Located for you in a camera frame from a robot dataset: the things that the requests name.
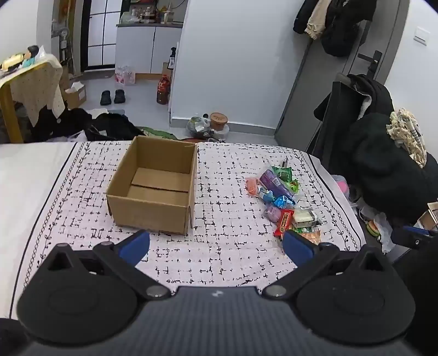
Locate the yellow side table with cloth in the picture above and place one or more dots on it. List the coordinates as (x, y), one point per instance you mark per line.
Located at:
(37, 89)

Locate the row of countertop bottles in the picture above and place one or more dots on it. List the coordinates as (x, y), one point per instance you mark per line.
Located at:
(149, 15)

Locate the brown paper tub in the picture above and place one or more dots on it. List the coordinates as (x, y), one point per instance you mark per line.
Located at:
(219, 120)

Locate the black spray bottle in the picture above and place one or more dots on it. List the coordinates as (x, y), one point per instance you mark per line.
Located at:
(172, 58)

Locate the black bag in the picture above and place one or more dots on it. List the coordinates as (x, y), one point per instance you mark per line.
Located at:
(113, 126)

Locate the red oil bottle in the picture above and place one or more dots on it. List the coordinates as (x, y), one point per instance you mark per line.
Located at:
(163, 90)

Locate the pink plastic bottle pack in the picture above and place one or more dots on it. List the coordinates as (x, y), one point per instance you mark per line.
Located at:
(125, 76)

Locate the purple snack packet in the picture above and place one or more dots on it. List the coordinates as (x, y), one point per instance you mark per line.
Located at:
(272, 181)

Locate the clear plastic trash bag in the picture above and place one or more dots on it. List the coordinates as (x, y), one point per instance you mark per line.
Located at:
(197, 127)

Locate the green floor mat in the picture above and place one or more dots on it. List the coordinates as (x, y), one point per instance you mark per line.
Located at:
(155, 132)

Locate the dark haired doll figure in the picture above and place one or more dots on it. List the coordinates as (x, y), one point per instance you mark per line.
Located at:
(31, 53)

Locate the shiny blue snack packet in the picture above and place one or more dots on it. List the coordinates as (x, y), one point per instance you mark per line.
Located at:
(284, 202)

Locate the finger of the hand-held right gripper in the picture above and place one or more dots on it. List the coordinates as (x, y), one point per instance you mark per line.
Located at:
(415, 230)

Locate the clear orange biscuit packet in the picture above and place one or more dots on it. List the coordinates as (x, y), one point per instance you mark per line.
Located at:
(310, 237)

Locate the black hanging jacket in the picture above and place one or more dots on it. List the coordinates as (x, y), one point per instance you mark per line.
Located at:
(342, 30)

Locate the white bed sheet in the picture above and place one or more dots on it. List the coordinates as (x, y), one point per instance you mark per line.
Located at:
(24, 191)

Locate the burger toy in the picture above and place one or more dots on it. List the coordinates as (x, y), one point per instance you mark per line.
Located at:
(373, 228)

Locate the green snack packet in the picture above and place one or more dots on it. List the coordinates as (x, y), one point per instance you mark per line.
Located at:
(287, 174)

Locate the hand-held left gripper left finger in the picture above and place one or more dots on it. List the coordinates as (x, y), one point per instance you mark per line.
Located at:
(135, 244)

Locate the red snack packet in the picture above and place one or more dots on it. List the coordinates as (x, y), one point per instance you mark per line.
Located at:
(284, 222)

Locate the white rice cake packet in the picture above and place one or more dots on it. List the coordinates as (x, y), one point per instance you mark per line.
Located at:
(304, 215)

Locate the white kitchen cabinet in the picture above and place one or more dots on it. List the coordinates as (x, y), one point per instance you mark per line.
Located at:
(137, 48)

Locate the white light switch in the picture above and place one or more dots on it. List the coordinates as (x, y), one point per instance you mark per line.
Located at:
(421, 36)

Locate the beige hanging garment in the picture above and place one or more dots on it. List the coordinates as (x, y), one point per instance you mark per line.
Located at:
(316, 24)

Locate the cream fluffy fabric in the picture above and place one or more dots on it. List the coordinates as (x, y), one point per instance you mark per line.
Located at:
(407, 133)

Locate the pink toy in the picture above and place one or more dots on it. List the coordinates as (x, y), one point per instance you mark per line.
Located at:
(342, 187)

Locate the yellow wooden table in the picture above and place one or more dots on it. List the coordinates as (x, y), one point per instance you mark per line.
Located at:
(10, 113)

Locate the grey door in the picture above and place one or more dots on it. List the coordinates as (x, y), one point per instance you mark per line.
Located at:
(318, 102)

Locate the white plastic bag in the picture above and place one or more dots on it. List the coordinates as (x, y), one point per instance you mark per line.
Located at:
(385, 232)

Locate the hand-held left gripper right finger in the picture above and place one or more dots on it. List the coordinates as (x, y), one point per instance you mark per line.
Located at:
(297, 246)

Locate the cardboard box with white paper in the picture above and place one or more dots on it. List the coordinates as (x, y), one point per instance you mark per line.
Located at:
(77, 97)

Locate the green white small packet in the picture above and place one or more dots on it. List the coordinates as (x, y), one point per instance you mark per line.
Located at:
(303, 228)

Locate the black clothing pile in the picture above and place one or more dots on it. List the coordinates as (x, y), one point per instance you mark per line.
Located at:
(65, 125)

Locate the pale pink snack packet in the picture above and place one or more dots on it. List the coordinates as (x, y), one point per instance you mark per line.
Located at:
(273, 213)

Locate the standing fan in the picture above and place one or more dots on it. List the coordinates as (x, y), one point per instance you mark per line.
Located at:
(63, 34)

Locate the dark framed glass door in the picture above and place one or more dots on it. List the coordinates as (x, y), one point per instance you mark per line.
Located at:
(102, 34)

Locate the orange snack packet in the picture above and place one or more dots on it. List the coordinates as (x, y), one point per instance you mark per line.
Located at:
(252, 186)

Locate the small brown cardboard box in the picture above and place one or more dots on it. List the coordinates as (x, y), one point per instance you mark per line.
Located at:
(431, 217)

